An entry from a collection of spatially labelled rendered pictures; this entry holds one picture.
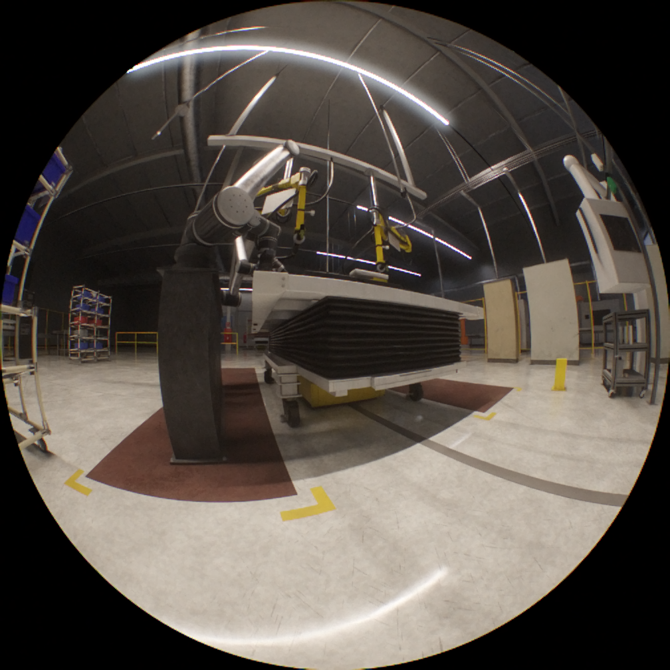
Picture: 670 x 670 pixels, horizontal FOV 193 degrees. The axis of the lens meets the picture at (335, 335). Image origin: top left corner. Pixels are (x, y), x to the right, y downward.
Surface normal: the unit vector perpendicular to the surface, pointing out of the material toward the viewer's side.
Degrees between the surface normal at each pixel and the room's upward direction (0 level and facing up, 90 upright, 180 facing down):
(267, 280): 90
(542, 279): 90
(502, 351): 90
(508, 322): 90
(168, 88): 176
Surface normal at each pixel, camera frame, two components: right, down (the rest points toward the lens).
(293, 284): 0.40, -0.04
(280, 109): -0.06, 1.00
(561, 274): -0.91, 0.00
